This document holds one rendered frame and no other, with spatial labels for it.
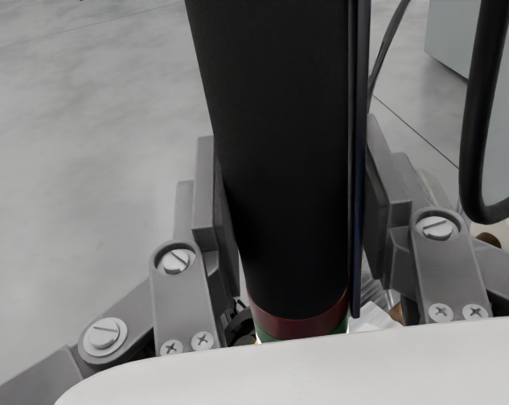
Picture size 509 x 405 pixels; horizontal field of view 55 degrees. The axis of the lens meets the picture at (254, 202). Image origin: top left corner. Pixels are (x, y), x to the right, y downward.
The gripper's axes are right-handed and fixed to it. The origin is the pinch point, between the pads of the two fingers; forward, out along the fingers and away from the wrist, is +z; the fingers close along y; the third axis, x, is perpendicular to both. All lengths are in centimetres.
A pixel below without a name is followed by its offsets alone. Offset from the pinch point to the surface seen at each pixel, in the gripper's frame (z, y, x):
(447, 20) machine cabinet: 269, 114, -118
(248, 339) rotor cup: 11.9, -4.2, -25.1
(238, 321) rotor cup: 14.3, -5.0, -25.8
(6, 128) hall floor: 273, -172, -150
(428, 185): 37, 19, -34
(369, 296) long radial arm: 22.5, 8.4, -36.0
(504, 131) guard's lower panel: 110, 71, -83
